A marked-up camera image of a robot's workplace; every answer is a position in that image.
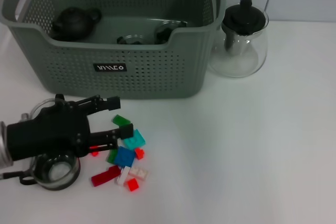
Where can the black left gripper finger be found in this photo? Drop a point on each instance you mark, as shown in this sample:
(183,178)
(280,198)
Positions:
(126,130)
(114,104)

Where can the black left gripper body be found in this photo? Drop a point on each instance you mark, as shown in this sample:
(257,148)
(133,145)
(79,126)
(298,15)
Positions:
(52,132)

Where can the glass teacup with black sleeve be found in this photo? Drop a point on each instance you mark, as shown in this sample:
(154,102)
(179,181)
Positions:
(39,107)
(164,33)
(55,174)
(130,39)

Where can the grey-green perforated storage bin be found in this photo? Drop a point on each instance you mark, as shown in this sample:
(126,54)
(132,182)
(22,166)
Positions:
(157,72)

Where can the opaque green two-stud brick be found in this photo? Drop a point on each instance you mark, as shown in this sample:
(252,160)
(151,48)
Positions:
(121,121)

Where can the teal square brick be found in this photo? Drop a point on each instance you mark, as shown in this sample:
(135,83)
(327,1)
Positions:
(136,141)

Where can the small red stud brick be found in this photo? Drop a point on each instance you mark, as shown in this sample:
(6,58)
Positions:
(139,153)

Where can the blue square brick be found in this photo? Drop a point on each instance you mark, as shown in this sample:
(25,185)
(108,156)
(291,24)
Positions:
(124,157)

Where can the translucent green flat brick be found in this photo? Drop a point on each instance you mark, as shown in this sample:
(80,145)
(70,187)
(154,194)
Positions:
(112,157)

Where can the orange-red slope brick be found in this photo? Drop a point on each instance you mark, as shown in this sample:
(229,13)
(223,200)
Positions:
(94,153)

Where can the white long narrow brick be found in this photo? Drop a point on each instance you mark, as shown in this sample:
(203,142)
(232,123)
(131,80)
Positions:
(123,178)

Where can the dark red long brick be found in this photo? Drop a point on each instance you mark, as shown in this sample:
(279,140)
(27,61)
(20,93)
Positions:
(103,178)

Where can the orange-red small square brick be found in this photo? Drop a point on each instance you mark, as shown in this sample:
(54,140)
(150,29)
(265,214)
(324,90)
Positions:
(132,184)

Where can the black clay teapot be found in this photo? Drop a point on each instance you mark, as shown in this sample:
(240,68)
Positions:
(76,22)

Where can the glass teapot with black lid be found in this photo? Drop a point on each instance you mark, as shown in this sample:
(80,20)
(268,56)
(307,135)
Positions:
(244,16)

